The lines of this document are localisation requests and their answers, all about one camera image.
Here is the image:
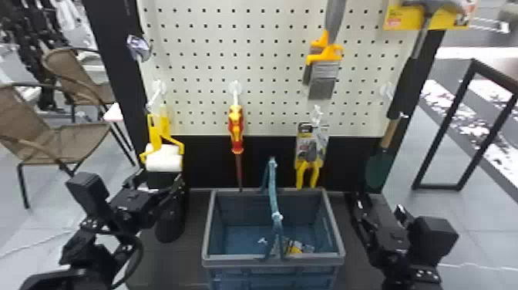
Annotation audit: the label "green garden trowel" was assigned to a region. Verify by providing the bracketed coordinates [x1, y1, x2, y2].
[363, 113, 405, 192]

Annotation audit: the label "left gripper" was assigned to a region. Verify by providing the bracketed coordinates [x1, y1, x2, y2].
[108, 167, 188, 244]

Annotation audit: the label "yellow tool on card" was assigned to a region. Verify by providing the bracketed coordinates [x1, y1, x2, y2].
[282, 238, 317, 257]

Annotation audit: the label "yellow handled paint brush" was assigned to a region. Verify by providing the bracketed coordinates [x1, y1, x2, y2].
[301, 0, 348, 102]

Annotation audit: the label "blue basket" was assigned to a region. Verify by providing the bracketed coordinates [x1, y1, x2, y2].
[200, 156, 348, 290]

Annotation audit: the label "yellow paint roller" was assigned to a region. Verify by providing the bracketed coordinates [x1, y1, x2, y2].
[138, 103, 186, 174]

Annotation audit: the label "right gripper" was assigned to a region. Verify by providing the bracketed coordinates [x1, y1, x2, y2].
[349, 191, 413, 271]

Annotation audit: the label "black side table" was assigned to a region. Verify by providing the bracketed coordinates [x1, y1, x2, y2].
[411, 57, 518, 204]

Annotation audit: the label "white pegboard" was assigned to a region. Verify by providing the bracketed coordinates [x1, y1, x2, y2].
[82, 0, 447, 194]

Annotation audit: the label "tan mesh chair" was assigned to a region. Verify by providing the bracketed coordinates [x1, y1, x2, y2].
[0, 82, 138, 211]
[39, 46, 119, 123]

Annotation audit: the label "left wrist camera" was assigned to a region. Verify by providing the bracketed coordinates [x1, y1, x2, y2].
[65, 171, 111, 217]

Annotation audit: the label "black cable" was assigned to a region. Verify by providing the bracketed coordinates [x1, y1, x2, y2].
[90, 228, 145, 290]

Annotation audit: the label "red yellow screwdriver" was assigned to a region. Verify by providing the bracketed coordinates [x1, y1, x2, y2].
[227, 80, 246, 192]

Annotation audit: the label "yellow pliers on card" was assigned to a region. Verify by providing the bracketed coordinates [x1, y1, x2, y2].
[294, 106, 330, 191]

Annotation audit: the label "hammer with yellow card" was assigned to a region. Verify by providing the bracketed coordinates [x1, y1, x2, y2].
[382, 0, 479, 121]

